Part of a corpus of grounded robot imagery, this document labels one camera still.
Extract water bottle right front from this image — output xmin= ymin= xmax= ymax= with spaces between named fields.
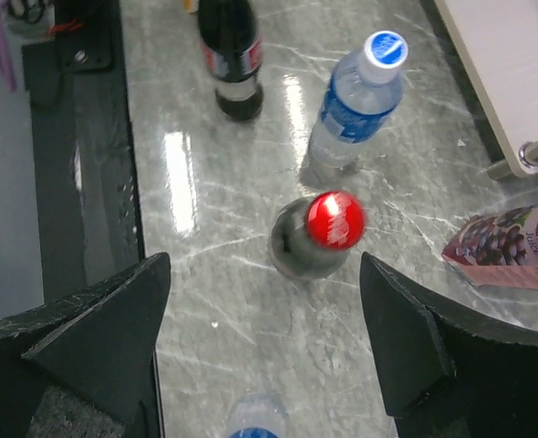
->
xmin=224 ymin=393 xmax=289 ymax=438

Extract white two-tier shelf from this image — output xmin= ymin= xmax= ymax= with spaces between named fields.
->
xmin=435 ymin=0 xmax=538 ymax=180

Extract cola bottle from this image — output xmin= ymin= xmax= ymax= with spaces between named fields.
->
xmin=268 ymin=190 xmax=367 ymax=279
xmin=197 ymin=0 xmax=264 ymax=122

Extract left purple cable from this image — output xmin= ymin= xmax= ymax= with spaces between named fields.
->
xmin=0 ymin=0 xmax=19 ymax=92

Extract orange juice carton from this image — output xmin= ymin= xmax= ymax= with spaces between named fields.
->
xmin=183 ymin=0 xmax=200 ymax=14

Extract water bottle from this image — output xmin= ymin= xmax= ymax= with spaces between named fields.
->
xmin=309 ymin=30 xmax=409 ymax=169
xmin=224 ymin=393 xmax=289 ymax=438

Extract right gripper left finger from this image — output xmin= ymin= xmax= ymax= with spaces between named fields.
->
xmin=0 ymin=253 xmax=171 ymax=437

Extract water bottle centre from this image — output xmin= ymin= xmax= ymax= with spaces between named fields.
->
xmin=309 ymin=30 xmax=409 ymax=169

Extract grape juice carton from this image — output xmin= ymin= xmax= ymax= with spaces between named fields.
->
xmin=442 ymin=205 xmax=538 ymax=290

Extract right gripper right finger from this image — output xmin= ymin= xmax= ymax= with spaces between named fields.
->
xmin=359 ymin=253 xmax=538 ymax=437

